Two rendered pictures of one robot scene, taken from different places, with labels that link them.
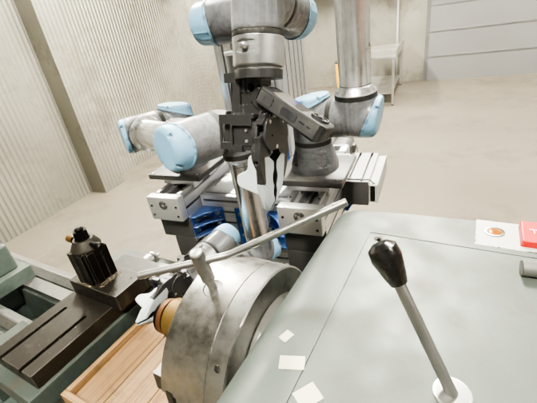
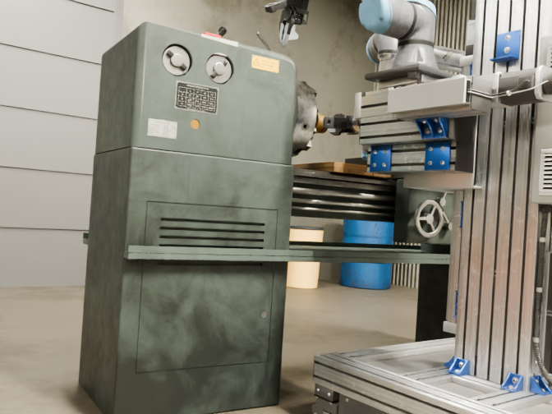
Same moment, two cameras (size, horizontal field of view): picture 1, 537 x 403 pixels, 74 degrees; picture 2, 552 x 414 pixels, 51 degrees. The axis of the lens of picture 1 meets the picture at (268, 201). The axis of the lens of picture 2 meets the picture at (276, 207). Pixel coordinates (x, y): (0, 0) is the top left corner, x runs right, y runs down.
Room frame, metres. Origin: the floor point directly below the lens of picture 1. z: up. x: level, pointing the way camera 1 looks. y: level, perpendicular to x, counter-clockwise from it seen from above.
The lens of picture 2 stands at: (1.52, -2.04, 0.69)
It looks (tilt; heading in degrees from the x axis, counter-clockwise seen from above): 1 degrees up; 116
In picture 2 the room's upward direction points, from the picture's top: 4 degrees clockwise
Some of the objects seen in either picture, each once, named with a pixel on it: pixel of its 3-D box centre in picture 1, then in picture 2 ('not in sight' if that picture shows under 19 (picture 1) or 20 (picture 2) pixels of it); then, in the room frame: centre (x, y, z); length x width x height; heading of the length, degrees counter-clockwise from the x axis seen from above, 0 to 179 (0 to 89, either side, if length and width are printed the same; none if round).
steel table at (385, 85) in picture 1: (380, 70); not in sight; (6.69, -2.41, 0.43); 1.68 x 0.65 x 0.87; 153
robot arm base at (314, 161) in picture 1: (314, 152); (414, 60); (1.06, -0.17, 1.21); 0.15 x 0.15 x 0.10
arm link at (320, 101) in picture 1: (313, 116); (415, 23); (1.06, -0.17, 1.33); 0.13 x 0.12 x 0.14; 59
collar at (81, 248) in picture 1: (84, 242); not in sight; (0.85, 0.52, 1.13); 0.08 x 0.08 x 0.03
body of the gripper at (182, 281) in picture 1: (178, 277); (351, 124); (0.71, 0.25, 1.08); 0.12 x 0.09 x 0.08; 145
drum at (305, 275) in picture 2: not in sight; (302, 256); (-0.69, 3.09, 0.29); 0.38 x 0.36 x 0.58; 153
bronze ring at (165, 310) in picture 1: (181, 319); (315, 122); (0.56, 0.22, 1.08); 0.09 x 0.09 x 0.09; 59
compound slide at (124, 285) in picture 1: (108, 283); not in sight; (0.84, 0.50, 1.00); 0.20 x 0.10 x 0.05; 57
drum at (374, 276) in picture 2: not in sight; (367, 247); (-0.26, 3.72, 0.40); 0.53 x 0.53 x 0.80
